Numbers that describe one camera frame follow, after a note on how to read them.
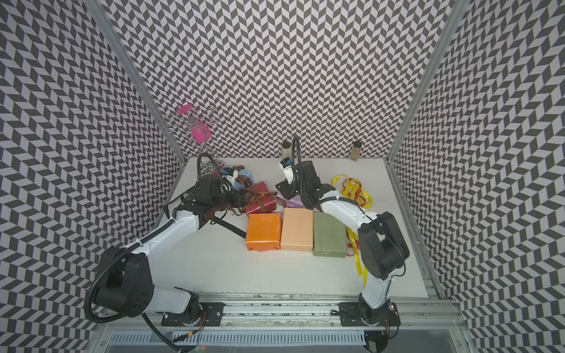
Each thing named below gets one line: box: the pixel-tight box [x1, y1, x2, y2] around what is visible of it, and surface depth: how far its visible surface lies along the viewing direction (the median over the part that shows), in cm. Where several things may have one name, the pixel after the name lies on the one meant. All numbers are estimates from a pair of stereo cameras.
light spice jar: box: [281, 140, 293, 160], surface depth 117 cm
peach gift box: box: [280, 207, 314, 252], surface depth 89 cm
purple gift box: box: [275, 193, 306, 209], surface depth 99 cm
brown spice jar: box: [350, 140, 362, 162], surface depth 115 cm
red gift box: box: [244, 180, 277, 215], surface depth 96 cm
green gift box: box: [312, 210, 348, 259], surface depth 86 cm
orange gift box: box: [245, 213, 282, 252], surface depth 87 cm
